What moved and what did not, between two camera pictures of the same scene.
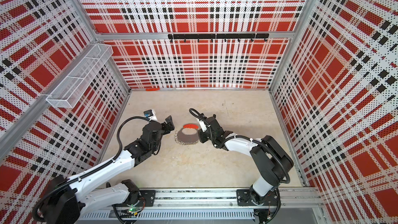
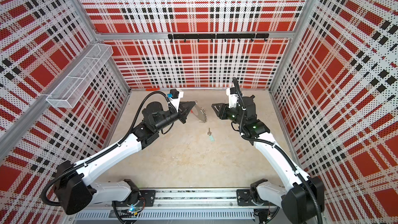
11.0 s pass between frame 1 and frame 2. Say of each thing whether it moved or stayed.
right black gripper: moved
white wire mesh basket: stayed
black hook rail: stayed
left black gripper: moved
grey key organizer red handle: moved
